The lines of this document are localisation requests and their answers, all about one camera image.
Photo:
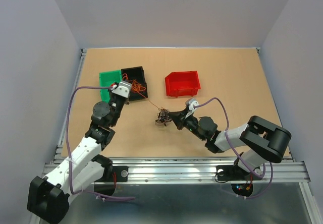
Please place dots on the green plastic bin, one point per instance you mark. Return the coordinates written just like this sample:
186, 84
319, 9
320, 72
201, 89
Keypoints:
107, 79

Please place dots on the red plastic bin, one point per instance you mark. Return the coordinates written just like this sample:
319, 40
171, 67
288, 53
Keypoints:
182, 83

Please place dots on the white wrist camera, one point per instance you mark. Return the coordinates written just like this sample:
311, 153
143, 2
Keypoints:
123, 89
190, 107

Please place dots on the black plastic bin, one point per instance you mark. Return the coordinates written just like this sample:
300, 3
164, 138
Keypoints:
136, 77

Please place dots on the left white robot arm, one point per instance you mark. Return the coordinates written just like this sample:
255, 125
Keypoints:
50, 197

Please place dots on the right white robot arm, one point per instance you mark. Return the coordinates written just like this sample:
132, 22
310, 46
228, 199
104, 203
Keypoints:
266, 140

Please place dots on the aluminium mounting rail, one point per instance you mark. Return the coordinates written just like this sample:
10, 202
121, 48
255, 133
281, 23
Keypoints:
198, 171

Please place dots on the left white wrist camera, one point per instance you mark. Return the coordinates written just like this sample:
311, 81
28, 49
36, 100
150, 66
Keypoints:
123, 89

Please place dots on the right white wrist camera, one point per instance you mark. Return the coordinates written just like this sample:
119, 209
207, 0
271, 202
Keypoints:
190, 107

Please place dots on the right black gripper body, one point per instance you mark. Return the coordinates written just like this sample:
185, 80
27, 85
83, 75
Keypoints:
191, 123

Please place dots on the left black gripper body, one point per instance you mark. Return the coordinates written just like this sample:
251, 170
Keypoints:
116, 104

